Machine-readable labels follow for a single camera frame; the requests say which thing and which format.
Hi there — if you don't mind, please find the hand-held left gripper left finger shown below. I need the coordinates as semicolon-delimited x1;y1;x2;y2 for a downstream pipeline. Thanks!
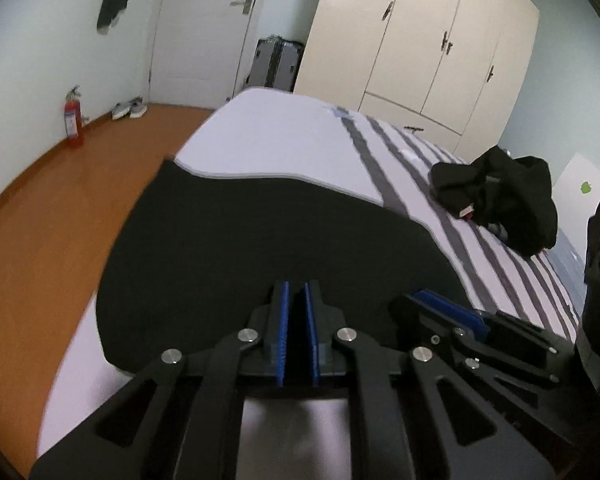
30;280;292;480

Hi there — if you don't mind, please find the white door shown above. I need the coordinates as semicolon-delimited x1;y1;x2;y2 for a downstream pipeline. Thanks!
147;0;270;111

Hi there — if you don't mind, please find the bed with striped sheet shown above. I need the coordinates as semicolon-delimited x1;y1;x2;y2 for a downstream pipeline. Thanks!
37;86;588;480

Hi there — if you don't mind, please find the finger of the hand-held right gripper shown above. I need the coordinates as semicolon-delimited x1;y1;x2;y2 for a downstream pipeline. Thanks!
464;310;578;391
389;289;491;367

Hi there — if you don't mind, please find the white panel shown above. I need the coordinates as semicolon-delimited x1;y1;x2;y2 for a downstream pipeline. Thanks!
550;152;600;261

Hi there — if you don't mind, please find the grey suitcase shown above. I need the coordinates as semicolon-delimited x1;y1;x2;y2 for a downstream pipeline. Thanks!
245;36;305;93

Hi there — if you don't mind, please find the cream wardrobe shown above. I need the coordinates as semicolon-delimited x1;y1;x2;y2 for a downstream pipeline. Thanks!
294;0;541;161

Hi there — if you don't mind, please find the black clothes pile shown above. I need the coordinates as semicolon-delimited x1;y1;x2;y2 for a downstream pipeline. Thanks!
428;145;560;258

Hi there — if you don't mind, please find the black long-sleeve top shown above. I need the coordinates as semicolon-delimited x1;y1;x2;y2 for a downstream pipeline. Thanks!
96;159;473;376

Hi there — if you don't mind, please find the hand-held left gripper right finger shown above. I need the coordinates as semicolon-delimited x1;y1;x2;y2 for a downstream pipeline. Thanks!
304;280;556;480

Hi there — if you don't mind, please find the red fire extinguisher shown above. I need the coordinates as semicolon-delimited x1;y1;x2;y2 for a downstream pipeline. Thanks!
62;85;87;148

